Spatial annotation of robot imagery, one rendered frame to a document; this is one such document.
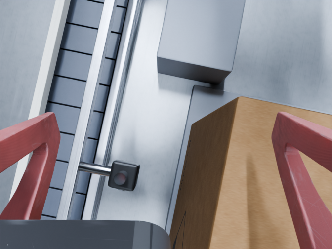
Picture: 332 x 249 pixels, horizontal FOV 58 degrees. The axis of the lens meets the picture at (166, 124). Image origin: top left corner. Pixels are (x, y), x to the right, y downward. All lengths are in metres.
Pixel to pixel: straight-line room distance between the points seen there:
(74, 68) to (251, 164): 0.32
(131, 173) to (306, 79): 0.33
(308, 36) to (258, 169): 0.39
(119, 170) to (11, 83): 0.27
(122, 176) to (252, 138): 0.16
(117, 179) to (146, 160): 0.17
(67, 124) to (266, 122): 0.31
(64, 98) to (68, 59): 0.06
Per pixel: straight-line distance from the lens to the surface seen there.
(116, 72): 0.44
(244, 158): 0.18
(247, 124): 0.19
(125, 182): 0.33
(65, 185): 0.35
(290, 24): 0.55
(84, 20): 0.46
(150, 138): 0.47
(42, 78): 0.42
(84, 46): 0.45
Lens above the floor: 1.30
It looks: 86 degrees down
